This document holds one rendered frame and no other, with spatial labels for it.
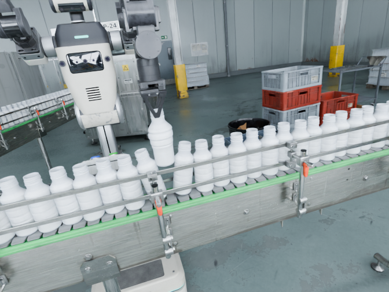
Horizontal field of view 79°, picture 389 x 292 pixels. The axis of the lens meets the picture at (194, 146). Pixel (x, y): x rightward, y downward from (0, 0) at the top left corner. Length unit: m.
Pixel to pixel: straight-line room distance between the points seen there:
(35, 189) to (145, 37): 0.47
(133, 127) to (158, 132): 3.82
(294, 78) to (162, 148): 2.52
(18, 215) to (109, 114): 0.64
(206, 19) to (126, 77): 9.61
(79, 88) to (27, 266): 0.74
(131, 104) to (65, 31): 3.16
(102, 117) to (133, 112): 3.17
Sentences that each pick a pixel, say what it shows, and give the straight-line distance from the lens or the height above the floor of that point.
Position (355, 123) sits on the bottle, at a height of 1.12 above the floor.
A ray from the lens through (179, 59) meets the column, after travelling 8.46.
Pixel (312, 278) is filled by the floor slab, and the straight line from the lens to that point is 1.89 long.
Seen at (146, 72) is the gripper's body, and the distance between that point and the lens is 0.64.
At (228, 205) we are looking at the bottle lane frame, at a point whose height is 0.95.
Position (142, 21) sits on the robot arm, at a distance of 0.65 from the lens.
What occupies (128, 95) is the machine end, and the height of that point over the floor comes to 0.86.
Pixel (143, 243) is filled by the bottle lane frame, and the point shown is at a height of 0.90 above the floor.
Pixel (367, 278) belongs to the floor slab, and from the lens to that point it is 2.01.
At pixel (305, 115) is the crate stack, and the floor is 0.54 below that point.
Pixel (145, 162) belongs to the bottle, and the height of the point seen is 1.14.
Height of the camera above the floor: 1.41
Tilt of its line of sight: 21 degrees down
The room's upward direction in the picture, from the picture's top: 7 degrees counter-clockwise
